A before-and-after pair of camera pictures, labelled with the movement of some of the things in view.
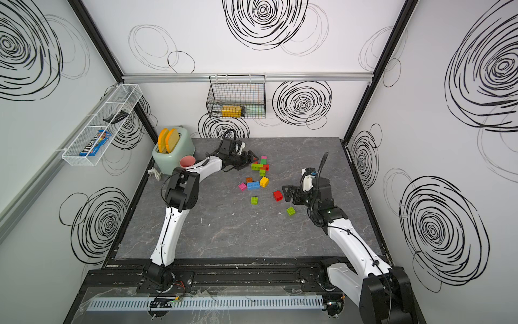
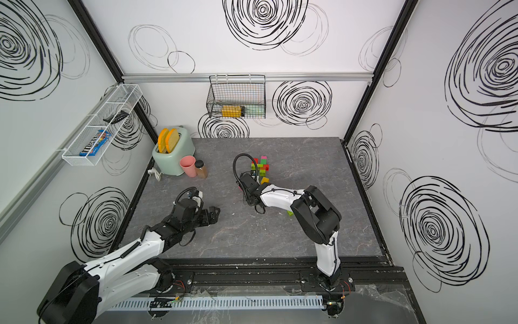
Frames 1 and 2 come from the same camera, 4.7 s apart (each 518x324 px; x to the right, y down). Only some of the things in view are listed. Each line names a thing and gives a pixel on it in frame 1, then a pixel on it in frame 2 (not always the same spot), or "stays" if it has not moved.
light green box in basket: x=254 y=111 stays
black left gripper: x=245 y=163 to x=214 y=217
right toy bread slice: x=172 y=140 stays
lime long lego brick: x=256 y=167 stays
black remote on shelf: x=118 y=117 stays
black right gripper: x=293 y=189 to x=247 y=198
